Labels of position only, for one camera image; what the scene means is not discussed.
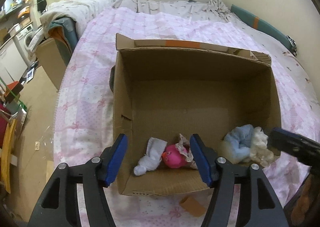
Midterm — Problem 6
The white sock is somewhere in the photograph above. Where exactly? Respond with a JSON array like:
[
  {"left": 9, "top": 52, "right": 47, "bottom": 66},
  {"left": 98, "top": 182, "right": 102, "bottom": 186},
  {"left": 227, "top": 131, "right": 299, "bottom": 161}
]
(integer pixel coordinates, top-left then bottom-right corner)
[{"left": 133, "top": 137, "right": 168, "bottom": 176}]

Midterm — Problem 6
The teal cushion orange stripe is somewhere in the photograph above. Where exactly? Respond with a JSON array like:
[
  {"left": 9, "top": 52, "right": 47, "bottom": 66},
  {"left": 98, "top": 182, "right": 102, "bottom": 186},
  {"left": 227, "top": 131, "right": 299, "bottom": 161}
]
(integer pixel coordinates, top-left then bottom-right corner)
[{"left": 231, "top": 5, "right": 297, "bottom": 57}]

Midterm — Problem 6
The pink patterned quilt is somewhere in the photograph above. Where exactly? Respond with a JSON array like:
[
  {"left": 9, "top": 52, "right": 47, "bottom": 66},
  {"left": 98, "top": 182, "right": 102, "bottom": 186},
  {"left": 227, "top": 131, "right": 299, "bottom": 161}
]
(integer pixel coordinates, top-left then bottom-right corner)
[{"left": 54, "top": 7, "right": 319, "bottom": 226}]

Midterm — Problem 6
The pink rubber duck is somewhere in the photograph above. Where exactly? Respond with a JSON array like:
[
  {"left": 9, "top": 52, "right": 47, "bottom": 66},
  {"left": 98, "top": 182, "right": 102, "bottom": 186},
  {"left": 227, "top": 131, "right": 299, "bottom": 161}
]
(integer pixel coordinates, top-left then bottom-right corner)
[{"left": 162, "top": 144, "right": 186, "bottom": 169}]

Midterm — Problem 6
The cream fluffy cloth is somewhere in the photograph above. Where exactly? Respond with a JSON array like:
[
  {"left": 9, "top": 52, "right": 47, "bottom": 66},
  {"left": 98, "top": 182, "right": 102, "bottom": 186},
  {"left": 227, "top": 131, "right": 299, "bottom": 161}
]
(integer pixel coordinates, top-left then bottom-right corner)
[{"left": 249, "top": 127, "right": 275, "bottom": 167}]

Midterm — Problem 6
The brown cardboard tube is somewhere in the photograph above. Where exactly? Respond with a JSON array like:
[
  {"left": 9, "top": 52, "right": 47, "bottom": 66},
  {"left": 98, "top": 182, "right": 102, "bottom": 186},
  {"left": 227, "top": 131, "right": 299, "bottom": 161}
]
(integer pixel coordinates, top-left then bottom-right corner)
[{"left": 179, "top": 196, "right": 206, "bottom": 217}]

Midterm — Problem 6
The beige lace scrunchie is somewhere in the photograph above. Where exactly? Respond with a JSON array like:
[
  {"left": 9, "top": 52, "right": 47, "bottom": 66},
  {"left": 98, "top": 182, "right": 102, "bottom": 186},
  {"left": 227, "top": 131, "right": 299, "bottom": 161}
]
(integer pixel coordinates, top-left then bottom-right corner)
[{"left": 175, "top": 134, "right": 198, "bottom": 170}]

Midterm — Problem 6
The brown cardboard side box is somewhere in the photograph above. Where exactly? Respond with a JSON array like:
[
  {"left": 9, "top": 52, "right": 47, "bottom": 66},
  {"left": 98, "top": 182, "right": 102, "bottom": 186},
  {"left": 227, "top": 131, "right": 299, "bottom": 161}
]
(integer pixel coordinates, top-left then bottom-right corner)
[{"left": 35, "top": 38, "right": 67, "bottom": 90}]

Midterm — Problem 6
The yellow wooden chair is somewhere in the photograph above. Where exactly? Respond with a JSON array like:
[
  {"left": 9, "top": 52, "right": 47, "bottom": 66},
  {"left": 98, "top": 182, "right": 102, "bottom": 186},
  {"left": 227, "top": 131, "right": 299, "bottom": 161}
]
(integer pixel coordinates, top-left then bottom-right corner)
[{"left": 1, "top": 119, "right": 17, "bottom": 193}]

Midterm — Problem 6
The white washing machine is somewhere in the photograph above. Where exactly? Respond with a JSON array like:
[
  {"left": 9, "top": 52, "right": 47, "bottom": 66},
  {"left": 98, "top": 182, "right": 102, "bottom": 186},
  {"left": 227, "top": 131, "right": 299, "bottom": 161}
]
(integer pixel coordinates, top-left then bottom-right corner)
[{"left": 13, "top": 24, "right": 34, "bottom": 66}]

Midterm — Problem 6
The dark cloth behind box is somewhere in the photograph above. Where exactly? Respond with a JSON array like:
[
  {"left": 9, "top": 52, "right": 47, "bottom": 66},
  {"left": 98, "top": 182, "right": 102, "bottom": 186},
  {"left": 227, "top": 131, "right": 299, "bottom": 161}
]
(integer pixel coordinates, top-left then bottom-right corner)
[{"left": 109, "top": 66, "right": 115, "bottom": 92}]

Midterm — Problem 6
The pink red bin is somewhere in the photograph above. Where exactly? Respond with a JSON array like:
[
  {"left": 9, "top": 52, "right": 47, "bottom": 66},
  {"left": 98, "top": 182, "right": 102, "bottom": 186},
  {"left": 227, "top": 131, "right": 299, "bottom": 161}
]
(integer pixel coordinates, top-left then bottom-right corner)
[{"left": 0, "top": 102, "right": 10, "bottom": 148}]

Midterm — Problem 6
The white rumpled duvet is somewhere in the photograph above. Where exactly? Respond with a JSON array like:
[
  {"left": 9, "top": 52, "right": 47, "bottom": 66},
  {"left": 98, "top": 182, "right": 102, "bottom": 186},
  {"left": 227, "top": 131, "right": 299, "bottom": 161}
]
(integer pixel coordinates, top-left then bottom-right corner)
[{"left": 40, "top": 0, "right": 118, "bottom": 37}]

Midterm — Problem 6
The light blue fluffy cloth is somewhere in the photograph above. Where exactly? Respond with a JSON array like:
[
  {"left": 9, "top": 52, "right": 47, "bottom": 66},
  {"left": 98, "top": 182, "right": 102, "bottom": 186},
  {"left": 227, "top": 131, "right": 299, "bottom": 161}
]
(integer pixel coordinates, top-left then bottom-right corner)
[{"left": 221, "top": 124, "right": 253, "bottom": 164}]

